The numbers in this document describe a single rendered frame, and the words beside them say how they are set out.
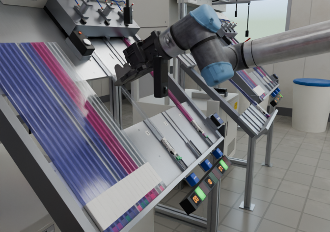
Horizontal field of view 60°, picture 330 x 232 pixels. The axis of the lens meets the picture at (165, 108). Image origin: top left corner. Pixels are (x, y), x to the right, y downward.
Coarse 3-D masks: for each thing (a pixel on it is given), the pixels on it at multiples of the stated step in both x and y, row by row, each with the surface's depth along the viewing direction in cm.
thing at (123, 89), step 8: (96, 56) 90; (104, 64) 89; (112, 72) 89; (120, 88) 88; (128, 96) 87; (136, 104) 87; (144, 112) 87; (144, 120) 86; (152, 128) 85; (160, 136) 84
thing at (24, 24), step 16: (0, 16) 75; (16, 16) 79; (32, 16) 83; (48, 16) 88; (0, 32) 71; (16, 32) 75; (32, 32) 79; (48, 32) 83; (64, 32) 89; (64, 48) 84; (96, 48) 95; (112, 48) 101; (80, 64) 83; (96, 64) 89; (112, 64) 95
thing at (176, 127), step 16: (176, 112) 102; (192, 112) 109; (128, 128) 79; (144, 128) 84; (160, 128) 89; (176, 128) 95; (192, 128) 102; (208, 128) 110; (144, 144) 79; (160, 144) 84; (176, 144) 89; (192, 144) 94; (208, 144) 101; (160, 160) 79; (176, 160) 83; (192, 160) 89; (160, 176) 75; (176, 176) 79
